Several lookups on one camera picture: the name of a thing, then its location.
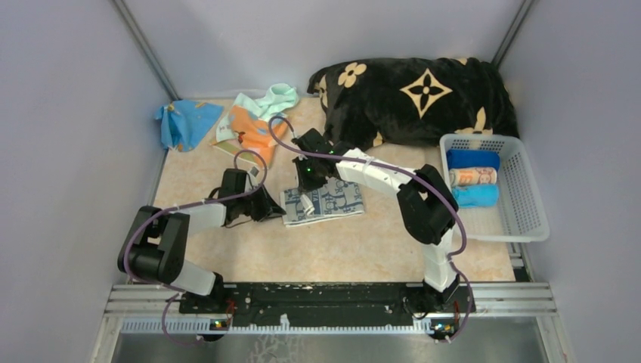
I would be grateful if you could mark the beige orange rolled towel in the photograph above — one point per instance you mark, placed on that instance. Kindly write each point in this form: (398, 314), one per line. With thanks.
(473, 176)

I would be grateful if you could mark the mint green towel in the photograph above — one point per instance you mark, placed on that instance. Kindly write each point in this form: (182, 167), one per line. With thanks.
(278, 98)

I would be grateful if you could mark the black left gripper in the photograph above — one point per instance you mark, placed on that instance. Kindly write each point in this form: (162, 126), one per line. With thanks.
(268, 206)

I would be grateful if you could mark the light blue crumpled cloth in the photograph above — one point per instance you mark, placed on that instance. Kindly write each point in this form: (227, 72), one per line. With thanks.
(185, 123)

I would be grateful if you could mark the cyan rolled towel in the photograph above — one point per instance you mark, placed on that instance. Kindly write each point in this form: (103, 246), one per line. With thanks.
(476, 195)

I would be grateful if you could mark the blue white patterned towel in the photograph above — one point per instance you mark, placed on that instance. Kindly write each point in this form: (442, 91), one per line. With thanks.
(335, 200)

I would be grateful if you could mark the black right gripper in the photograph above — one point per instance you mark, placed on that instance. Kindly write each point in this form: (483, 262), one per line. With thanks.
(304, 184)

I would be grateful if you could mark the aluminium rail frame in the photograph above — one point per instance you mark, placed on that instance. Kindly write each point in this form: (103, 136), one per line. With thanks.
(153, 309)

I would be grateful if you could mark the white plastic basket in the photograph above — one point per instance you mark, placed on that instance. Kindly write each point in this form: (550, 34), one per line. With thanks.
(519, 215)

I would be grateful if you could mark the black beige flower blanket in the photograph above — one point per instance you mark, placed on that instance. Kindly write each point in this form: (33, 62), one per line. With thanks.
(412, 101)

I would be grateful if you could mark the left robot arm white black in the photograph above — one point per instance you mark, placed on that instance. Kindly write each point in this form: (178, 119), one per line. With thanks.
(155, 248)

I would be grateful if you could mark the orange polka dot towel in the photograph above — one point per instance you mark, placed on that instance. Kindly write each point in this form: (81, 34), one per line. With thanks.
(244, 130)

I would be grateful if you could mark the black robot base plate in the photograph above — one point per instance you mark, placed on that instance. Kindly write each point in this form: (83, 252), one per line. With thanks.
(332, 305)

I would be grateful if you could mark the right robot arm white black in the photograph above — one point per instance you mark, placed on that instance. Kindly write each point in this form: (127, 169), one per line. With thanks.
(427, 207)

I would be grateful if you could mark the dark blue rolled towel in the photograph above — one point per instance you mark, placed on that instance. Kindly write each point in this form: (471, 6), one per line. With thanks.
(463, 159)

